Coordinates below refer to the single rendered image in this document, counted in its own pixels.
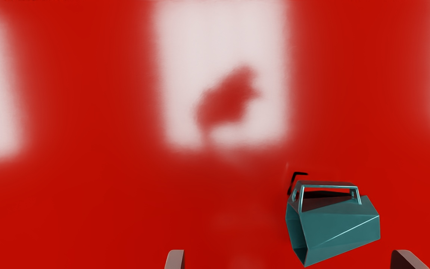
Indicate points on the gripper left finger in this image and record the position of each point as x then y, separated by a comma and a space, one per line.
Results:
175, 260

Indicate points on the teal faceted mug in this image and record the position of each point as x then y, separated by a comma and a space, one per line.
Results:
334, 228

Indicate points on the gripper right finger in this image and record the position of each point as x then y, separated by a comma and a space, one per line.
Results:
405, 261

